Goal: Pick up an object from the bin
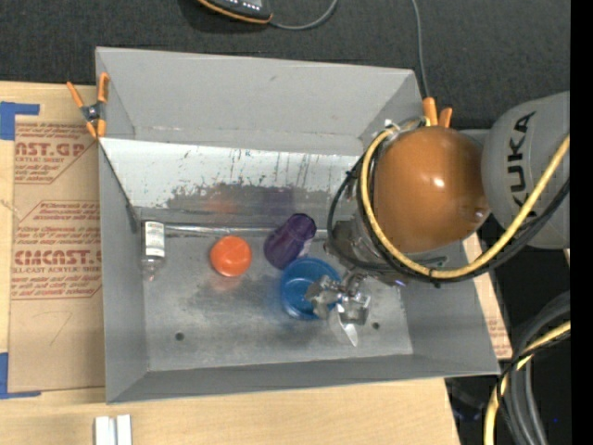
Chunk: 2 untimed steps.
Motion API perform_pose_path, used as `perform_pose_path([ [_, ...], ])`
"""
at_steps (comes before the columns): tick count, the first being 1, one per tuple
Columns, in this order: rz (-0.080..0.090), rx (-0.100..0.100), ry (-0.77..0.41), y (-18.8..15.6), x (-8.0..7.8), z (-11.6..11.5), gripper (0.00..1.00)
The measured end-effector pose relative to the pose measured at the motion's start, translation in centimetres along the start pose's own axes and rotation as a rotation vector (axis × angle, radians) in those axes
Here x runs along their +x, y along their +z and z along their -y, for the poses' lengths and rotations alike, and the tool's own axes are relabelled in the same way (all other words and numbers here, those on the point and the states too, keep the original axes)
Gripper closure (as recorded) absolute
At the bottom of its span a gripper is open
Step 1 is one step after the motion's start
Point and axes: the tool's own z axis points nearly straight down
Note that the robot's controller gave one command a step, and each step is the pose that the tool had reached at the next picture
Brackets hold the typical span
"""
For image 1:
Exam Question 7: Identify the brown cardboard board red print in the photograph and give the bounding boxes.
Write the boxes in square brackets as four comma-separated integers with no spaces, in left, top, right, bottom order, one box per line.
[0,81,513,394]

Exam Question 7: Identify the orange ball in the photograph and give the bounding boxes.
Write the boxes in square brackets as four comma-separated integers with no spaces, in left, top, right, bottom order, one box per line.
[209,235,253,278]

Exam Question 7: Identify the purple cup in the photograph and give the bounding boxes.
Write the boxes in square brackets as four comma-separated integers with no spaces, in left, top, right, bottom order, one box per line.
[262,212,318,271]

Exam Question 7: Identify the blue cup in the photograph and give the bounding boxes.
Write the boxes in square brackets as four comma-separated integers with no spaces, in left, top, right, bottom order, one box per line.
[279,257,345,321]

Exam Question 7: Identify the clear plastic bottle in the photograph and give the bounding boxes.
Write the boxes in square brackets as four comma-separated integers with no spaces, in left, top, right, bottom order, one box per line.
[140,220,167,283]

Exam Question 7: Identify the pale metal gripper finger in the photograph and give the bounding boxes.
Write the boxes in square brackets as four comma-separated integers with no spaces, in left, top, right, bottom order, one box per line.
[304,274,344,320]
[328,292,372,348]

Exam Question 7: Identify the grey metal bin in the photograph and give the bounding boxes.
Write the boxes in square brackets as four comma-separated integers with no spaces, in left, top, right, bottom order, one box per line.
[95,46,502,403]

